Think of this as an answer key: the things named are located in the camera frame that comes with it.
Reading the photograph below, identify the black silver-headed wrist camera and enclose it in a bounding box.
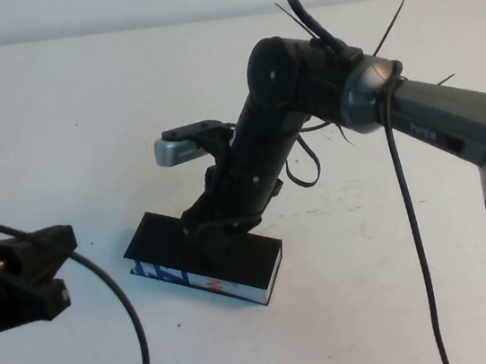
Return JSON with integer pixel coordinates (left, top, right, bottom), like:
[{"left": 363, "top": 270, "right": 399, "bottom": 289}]
[{"left": 150, "top": 118, "right": 230, "bottom": 170}]

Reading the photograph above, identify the black flat strap loop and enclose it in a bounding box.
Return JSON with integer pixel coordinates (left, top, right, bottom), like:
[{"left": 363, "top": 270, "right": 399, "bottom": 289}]
[{"left": 280, "top": 128, "right": 322, "bottom": 191}]

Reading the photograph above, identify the black glasses case box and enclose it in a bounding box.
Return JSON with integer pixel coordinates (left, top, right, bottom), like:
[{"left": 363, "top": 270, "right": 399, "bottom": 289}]
[{"left": 117, "top": 193, "right": 292, "bottom": 325}]

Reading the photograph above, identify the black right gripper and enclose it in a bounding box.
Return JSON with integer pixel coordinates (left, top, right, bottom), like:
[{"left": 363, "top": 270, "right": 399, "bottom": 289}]
[{"left": 172, "top": 152, "right": 298, "bottom": 286}]

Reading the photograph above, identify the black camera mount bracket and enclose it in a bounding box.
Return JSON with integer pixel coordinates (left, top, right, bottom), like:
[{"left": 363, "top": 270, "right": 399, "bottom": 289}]
[{"left": 192, "top": 122, "right": 242, "bottom": 171}]

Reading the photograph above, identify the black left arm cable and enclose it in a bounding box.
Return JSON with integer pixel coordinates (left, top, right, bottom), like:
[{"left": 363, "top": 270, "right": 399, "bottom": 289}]
[{"left": 0, "top": 191, "right": 152, "bottom": 364}]

